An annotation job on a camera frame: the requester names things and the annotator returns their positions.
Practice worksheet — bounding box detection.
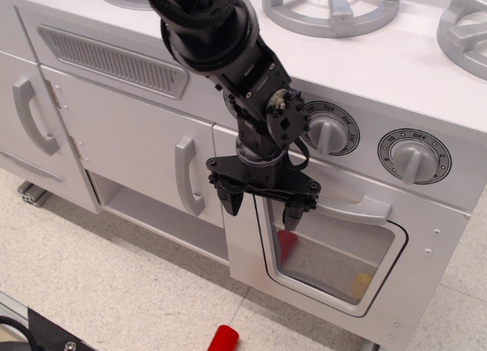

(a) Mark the grey oven door handle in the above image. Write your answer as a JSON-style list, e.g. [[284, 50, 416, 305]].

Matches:
[[316, 196, 392, 225]]

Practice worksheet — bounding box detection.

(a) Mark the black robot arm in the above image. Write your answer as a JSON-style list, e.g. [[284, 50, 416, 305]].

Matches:
[[148, 0, 320, 231]]

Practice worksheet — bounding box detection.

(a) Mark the aluminium frame rail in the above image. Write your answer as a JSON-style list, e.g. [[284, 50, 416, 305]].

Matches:
[[18, 181, 51, 208]]

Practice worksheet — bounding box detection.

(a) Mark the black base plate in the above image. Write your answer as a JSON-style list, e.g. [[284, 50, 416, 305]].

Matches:
[[27, 308, 95, 351]]

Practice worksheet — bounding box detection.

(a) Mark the right grey stove knob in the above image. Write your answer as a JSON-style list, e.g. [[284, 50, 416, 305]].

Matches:
[[377, 128, 452, 185]]

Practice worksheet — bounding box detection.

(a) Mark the left grey stove knob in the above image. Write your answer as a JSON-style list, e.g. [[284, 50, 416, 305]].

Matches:
[[223, 92, 237, 119]]

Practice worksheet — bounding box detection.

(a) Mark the white oven door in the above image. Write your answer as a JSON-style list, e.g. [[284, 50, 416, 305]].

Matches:
[[212, 123, 469, 340]]

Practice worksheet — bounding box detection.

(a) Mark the red object on floor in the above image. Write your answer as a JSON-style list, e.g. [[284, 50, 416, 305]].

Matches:
[[207, 325, 240, 351]]

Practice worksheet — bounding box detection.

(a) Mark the white cabinet door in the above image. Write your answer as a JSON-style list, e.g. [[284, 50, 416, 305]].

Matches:
[[41, 66, 223, 226], [1, 53, 100, 213]]

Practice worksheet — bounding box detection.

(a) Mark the left silver stove burner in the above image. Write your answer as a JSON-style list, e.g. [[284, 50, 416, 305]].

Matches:
[[262, 0, 401, 38]]

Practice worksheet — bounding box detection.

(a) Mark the grey left door handle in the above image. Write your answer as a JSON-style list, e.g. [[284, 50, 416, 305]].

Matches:
[[11, 77, 59, 156]]

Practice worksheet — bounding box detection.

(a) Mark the right silver stove burner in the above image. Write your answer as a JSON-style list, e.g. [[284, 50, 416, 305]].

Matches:
[[437, 0, 486, 80]]

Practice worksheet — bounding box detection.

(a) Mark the white left cabinet door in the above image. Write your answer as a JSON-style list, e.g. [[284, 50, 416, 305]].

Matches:
[[1, 53, 100, 213]]

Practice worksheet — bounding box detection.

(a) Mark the white middle cabinet door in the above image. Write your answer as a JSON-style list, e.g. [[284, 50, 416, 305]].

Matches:
[[41, 66, 223, 226]]

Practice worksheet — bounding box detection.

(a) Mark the middle grey oven knob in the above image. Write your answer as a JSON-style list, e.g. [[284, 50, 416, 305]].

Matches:
[[301, 101, 360, 156]]

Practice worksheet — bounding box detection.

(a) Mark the red plastic cup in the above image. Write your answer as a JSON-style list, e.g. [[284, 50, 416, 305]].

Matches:
[[277, 230, 298, 264]]

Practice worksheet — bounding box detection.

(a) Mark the grey middle door handle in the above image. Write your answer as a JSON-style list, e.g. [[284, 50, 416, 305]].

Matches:
[[174, 136, 205, 217]]

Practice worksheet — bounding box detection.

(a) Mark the white toy kitchen body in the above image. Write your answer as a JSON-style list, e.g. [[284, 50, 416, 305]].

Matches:
[[1, 0, 486, 350]]

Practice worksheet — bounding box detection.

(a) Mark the silver stove burner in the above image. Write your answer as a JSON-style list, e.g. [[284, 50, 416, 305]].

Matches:
[[262, 0, 401, 38], [437, 0, 486, 80]]

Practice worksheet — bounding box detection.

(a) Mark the yellow toy food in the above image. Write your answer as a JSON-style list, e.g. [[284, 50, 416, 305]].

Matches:
[[351, 273, 373, 299]]

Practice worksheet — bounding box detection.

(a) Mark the grey stove knob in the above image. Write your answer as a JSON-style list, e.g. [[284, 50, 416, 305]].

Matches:
[[223, 92, 237, 119], [377, 128, 452, 185]]

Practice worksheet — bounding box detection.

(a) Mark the black braided cable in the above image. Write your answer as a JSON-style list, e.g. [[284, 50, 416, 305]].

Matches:
[[0, 315, 39, 351]]

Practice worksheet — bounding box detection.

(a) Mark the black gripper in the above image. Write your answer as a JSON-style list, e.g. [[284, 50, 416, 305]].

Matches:
[[206, 155, 321, 231]]

